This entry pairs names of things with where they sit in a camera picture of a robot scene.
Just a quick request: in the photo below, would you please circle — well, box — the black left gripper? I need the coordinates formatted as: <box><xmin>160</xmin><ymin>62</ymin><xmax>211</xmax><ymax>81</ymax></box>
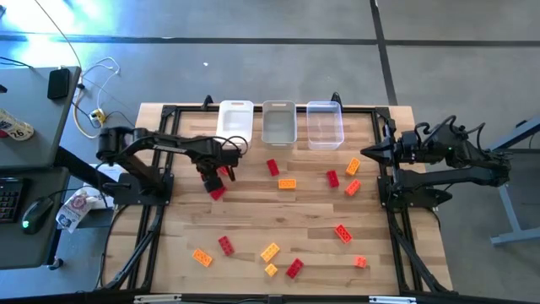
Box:
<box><xmin>193</xmin><ymin>138</ymin><xmax>242</xmax><ymax>193</ymax></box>

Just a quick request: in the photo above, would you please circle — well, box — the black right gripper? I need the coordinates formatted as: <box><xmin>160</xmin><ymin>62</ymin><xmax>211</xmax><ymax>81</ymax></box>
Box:
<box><xmin>360</xmin><ymin>130</ymin><xmax>421</xmax><ymax>166</ymax></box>

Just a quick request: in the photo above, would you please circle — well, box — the yellow two-by-four block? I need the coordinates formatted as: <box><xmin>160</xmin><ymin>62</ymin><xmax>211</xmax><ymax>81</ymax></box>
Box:
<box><xmin>259</xmin><ymin>242</ymin><xmax>281</xmax><ymax>263</ymax></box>

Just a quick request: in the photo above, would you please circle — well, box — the white plastic bin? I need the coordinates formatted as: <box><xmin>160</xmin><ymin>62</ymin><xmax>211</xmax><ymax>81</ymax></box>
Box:
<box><xmin>215</xmin><ymin>100</ymin><xmax>255</xmax><ymax>149</ymax></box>

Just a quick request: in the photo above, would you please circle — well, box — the clear plastic bin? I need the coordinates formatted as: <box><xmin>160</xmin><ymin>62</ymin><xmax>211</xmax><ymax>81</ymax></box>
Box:
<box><xmin>305</xmin><ymin>100</ymin><xmax>345</xmax><ymax>151</ymax></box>

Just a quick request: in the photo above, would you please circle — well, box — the grey plastic bin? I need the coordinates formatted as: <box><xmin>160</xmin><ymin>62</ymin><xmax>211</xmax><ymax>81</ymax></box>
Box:
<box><xmin>261</xmin><ymin>100</ymin><xmax>298</xmax><ymax>149</ymax></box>

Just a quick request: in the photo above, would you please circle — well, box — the grey-blue table stand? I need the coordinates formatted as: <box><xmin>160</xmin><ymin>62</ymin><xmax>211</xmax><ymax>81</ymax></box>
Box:
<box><xmin>487</xmin><ymin>116</ymin><xmax>540</xmax><ymax>247</ymax></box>

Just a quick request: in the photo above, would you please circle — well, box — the white snack bag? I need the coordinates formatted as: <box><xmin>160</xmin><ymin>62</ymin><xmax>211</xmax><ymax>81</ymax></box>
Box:
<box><xmin>55</xmin><ymin>188</ymin><xmax>100</xmax><ymax>234</ymax></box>

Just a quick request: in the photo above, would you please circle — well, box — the black computer mouse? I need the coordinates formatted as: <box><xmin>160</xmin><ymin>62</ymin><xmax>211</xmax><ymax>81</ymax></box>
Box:
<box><xmin>21</xmin><ymin>196</ymin><xmax>55</xmax><ymax>236</ymax></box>

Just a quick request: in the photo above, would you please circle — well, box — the black phone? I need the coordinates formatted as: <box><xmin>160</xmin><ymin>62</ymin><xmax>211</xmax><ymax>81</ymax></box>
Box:
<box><xmin>46</xmin><ymin>68</ymin><xmax>72</xmax><ymax>100</ymax></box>

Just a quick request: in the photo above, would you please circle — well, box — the grey desk top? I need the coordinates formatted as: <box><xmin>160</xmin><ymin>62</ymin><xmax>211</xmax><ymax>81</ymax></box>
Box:
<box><xmin>0</xmin><ymin>66</ymin><xmax>82</xmax><ymax>170</ymax></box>

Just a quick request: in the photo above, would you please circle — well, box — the dark desk top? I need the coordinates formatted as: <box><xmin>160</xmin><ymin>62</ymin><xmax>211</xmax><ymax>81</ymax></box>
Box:
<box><xmin>0</xmin><ymin>166</ymin><xmax>71</xmax><ymax>271</ymax></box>

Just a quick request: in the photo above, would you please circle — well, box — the white labelled bottle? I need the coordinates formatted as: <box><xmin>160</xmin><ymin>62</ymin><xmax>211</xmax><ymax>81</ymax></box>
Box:
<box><xmin>0</xmin><ymin>108</ymin><xmax>35</xmax><ymax>142</ymax></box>

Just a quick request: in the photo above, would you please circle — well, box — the black keyboard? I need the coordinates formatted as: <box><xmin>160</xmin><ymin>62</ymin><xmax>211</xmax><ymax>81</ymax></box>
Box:
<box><xmin>0</xmin><ymin>176</ymin><xmax>27</xmax><ymax>225</ymax></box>

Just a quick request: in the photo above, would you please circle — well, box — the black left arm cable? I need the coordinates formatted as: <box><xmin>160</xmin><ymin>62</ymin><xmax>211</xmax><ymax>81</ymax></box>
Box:
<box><xmin>210</xmin><ymin>134</ymin><xmax>250</xmax><ymax>158</ymax></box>

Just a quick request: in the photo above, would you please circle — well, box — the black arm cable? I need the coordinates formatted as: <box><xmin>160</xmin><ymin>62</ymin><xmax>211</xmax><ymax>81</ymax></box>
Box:
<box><xmin>210</xmin><ymin>134</ymin><xmax>250</xmax><ymax>158</ymax></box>
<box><xmin>413</xmin><ymin>114</ymin><xmax>487</xmax><ymax>149</ymax></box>

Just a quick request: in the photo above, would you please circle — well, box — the black metal table frame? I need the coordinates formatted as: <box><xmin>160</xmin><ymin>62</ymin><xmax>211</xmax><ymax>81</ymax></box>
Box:
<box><xmin>100</xmin><ymin>103</ymin><xmax>456</xmax><ymax>296</ymax></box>

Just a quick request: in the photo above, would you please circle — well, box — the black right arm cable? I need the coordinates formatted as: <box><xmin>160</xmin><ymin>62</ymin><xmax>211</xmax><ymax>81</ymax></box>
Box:
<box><xmin>413</xmin><ymin>114</ymin><xmax>487</xmax><ymax>149</ymax></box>

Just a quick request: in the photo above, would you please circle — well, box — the silver metal bracket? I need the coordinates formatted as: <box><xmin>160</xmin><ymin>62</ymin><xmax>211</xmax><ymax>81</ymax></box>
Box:
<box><xmin>133</xmin><ymin>295</ymin><xmax>182</xmax><ymax>304</ymax></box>
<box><xmin>368</xmin><ymin>296</ymin><xmax>418</xmax><ymax>304</ymax></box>

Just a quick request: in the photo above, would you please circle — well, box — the yellow plug cable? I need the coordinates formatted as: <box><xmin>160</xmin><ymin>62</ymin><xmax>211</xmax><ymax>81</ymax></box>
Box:
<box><xmin>72</xmin><ymin>100</ymin><xmax>106</xmax><ymax>139</ymax></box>

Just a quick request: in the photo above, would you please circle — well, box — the white cable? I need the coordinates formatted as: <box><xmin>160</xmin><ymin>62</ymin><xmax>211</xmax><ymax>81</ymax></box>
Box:
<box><xmin>78</xmin><ymin>56</ymin><xmax>122</xmax><ymax>111</ymax></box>

